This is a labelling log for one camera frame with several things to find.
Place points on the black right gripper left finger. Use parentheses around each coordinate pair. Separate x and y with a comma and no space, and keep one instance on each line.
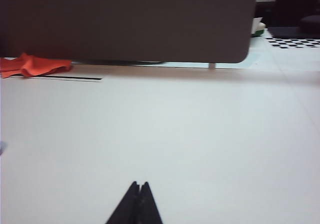
(127,206)

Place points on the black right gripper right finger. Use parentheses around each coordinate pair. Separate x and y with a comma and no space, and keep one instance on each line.
(148,206)

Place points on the orange cloth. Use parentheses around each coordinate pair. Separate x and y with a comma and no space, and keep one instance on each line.
(35,65)

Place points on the grey desk divider panel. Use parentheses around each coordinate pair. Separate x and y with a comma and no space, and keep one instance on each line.
(125,22)

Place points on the green and white object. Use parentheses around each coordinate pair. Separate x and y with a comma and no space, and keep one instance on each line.
(257,28)

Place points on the black white checkerboard sheet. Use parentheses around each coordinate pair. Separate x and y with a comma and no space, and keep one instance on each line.
(295,43)

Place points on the black round ottoman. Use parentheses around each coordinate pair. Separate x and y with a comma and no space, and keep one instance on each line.
(311,24)

